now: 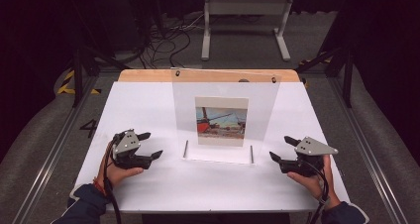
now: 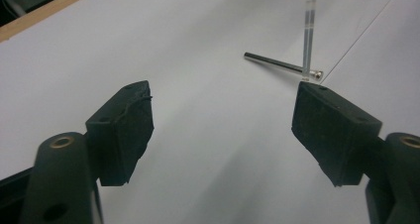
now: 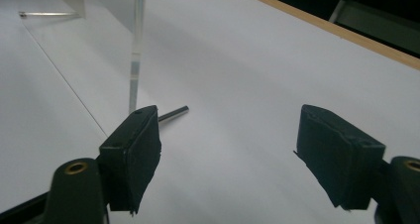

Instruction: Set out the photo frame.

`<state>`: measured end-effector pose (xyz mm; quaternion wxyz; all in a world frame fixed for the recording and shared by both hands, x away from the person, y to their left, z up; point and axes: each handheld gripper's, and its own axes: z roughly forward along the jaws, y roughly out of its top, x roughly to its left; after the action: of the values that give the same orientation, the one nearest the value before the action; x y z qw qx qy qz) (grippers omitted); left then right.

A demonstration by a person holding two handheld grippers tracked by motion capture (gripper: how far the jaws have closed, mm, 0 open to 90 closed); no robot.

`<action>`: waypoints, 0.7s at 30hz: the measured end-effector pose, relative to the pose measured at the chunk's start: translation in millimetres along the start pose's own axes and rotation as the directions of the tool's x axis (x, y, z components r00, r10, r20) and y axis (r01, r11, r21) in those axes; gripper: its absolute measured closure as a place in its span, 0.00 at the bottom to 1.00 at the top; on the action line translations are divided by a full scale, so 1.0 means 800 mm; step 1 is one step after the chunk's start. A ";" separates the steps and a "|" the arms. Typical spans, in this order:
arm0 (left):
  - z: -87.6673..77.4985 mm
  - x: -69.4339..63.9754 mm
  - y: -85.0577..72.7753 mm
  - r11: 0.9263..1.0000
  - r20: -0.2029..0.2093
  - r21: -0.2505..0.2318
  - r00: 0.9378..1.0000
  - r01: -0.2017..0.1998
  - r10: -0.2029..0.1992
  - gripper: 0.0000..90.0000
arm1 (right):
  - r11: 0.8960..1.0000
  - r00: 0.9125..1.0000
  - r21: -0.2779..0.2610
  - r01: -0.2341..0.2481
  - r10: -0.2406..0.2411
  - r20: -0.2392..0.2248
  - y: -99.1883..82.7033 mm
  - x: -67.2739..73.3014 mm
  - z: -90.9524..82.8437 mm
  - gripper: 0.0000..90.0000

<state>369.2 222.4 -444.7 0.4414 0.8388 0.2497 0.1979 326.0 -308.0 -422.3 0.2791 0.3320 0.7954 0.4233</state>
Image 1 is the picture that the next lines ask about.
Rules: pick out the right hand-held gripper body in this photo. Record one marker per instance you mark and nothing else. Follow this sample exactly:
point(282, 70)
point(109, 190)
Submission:
point(312, 148)

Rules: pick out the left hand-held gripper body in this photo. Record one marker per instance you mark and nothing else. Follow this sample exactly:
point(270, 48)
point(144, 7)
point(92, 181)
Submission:
point(127, 146)

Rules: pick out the clear acrylic photo frame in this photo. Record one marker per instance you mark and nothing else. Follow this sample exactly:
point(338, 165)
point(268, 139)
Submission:
point(185, 118)

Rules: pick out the boat picture card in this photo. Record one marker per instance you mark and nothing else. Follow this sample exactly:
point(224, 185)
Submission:
point(221, 121)

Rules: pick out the person's left hand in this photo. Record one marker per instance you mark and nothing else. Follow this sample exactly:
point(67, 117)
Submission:
point(117, 176)

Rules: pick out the person's right hand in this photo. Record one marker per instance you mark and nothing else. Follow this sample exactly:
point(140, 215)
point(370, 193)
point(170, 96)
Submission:
point(313, 184)

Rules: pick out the black metal stand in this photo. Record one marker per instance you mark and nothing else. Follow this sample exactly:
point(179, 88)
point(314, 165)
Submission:
point(346, 82)
point(77, 75)

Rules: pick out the yellow black floor tape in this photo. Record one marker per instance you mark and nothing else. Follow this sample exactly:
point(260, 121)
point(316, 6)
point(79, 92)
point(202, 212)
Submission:
point(66, 87)

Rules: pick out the white metal stand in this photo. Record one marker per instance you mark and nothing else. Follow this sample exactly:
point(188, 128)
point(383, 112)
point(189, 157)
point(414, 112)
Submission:
point(247, 6)

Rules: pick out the aluminium rail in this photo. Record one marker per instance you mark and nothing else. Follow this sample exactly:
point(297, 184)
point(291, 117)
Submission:
point(49, 158)
point(369, 144)

